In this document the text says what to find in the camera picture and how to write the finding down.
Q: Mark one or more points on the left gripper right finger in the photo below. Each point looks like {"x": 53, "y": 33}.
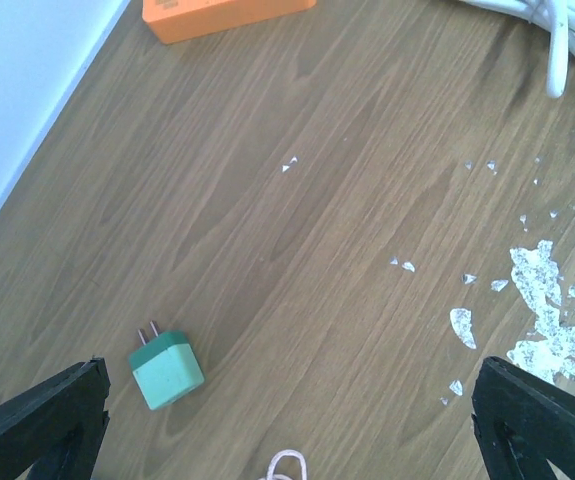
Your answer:
{"x": 524, "y": 426}

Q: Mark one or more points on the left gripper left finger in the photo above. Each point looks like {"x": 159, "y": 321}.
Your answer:
{"x": 55, "y": 429}

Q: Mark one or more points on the green charger plug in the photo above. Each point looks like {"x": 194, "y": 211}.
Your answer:
{"x": 165, "y": 367}

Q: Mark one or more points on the orange power socket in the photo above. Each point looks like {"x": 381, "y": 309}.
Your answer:
{"x": 176, "y": 21}

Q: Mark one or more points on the white paint flakes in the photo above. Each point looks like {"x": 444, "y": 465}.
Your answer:
{"x": 472, "y": 225}

